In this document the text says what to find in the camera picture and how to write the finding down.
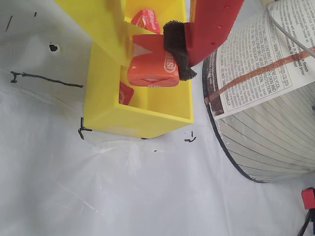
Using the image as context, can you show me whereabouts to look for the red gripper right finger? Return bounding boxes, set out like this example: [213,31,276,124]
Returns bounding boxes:
[162,0,245,81]

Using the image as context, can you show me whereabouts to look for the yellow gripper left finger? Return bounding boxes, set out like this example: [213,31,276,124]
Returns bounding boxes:
[53,0,131,66]

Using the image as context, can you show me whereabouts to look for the orange candy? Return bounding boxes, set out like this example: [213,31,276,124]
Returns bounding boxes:
[130,8,162,34]
[126,34,180,88]

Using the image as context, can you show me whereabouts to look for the red candy with round logo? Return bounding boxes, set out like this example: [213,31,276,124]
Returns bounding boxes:
[119,81,135,105]

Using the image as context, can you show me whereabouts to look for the yellow three-compartment box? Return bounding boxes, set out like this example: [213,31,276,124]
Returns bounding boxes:
[83,0,195,140]

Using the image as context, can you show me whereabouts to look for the paper labelled metal can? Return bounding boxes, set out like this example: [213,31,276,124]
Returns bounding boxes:
[202,0,315,184]

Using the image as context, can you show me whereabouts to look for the white plastic table cover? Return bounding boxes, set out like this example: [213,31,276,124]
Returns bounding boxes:
[0,0,315,236]

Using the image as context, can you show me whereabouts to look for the black red clamp tool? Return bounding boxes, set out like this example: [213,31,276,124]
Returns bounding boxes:
[296,187,315,236]

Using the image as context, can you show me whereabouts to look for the thin grey wire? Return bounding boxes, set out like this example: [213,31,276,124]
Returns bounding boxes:
[266,5,315,55]

